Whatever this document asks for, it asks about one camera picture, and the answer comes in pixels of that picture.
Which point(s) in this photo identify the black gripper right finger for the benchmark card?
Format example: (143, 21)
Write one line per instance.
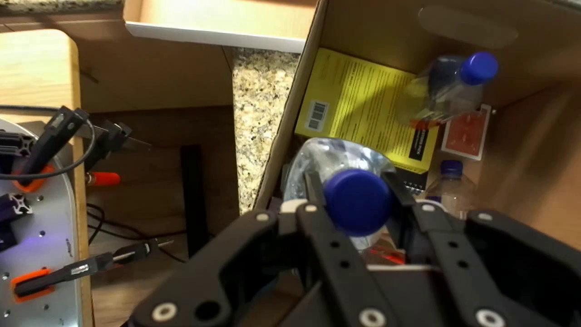
(464, 273)

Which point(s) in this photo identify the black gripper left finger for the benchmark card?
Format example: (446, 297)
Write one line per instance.
(339, 273)

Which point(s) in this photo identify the clear bottle blue cap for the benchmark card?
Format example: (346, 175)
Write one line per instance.
(451, 182)
(451, 84)
(357, 202)

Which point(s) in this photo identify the cardboard box white outside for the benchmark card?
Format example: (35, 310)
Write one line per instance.
(533, 182)

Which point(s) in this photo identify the red playing card pack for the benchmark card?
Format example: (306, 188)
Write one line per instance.
(466, 133)

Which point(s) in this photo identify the black flat strip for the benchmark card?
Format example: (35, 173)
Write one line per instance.
(193, 201)

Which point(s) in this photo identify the yellow book with barcode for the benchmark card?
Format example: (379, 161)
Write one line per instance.
(357, 97)

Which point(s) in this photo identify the shallow white cardboard tray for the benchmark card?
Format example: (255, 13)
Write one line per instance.
(219, 19)

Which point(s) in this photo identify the light wooden board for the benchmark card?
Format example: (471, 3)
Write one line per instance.
(37, 66)

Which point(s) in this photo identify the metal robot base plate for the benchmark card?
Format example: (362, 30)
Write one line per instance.
(43, 242)

